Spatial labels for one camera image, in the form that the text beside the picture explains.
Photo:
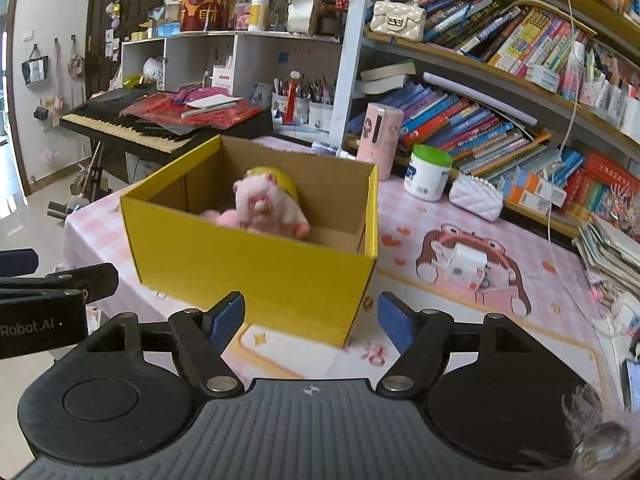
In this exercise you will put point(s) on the orange and white boxes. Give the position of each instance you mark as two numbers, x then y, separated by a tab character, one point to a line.
537	187

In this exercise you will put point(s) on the white paper holder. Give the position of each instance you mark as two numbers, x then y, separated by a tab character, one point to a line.
304	5

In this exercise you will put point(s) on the white and yellow bottle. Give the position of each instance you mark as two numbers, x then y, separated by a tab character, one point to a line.
259	12

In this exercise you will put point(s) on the pink cylindrical humidifier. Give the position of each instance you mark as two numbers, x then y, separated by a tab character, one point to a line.
382	140

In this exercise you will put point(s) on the white pen holder with pens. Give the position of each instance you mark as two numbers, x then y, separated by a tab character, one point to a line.
289	110
320	117

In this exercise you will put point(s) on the red boxed book set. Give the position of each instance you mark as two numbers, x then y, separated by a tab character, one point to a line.
607	185

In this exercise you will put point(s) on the red fabric pile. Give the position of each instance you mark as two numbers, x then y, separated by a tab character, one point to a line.
160	110

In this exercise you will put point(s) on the black electronic keyboard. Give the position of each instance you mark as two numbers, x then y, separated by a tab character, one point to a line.
110	127

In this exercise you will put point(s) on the black and white hanging bag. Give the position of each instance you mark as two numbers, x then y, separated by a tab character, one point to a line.
35	70

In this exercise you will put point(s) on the dark wooden door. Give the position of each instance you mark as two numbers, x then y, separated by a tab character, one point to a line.
130	10

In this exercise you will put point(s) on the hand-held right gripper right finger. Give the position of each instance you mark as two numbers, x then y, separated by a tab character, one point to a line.
395	320

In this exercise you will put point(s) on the metal keyboard stand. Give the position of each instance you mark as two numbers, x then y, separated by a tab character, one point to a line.
92	180

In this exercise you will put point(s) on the white rolled paper tube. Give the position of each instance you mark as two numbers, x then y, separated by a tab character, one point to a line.
480	97

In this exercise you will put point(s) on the pink plush toy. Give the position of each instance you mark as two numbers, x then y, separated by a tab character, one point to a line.
272	210

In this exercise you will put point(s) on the yellow cardboard box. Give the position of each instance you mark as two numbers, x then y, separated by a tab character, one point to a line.
250	272

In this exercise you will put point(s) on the row of leaning storybooks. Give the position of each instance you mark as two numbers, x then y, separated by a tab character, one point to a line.
465	130

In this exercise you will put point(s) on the grey fluffy tuft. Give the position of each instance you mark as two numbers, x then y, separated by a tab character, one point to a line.
595	430

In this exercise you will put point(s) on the small spray bottle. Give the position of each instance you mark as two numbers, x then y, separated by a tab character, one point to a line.
327	150

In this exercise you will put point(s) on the row of colourful workbooks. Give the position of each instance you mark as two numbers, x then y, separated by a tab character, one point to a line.
515	35

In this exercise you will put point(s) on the thick cream book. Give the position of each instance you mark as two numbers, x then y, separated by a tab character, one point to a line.
387	77

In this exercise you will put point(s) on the white cubby shelf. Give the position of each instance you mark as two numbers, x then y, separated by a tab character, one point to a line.
260	55

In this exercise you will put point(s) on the white notebook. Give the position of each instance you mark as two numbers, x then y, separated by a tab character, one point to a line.
210	102

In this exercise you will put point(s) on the pink checkered tablecloth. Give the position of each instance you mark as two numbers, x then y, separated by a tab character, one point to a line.
550	320

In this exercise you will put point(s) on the stack of loose papers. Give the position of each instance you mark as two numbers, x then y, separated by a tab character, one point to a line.
607	255

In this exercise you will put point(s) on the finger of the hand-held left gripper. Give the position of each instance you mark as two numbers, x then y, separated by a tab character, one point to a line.
100	280
20	262

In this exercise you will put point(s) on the white quilted purse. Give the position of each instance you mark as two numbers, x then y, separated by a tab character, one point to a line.
475	199

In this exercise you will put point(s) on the white charger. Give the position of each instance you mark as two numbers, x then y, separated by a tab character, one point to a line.
467	260

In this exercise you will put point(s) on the white jar with green lid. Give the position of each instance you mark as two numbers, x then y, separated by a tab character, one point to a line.
425	180

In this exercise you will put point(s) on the yellow round toy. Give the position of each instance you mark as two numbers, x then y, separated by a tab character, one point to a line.
286	182

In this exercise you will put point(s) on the wooden bookshelf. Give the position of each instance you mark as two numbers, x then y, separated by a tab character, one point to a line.
350	35

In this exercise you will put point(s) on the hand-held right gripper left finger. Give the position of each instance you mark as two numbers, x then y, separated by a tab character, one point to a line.
227	320

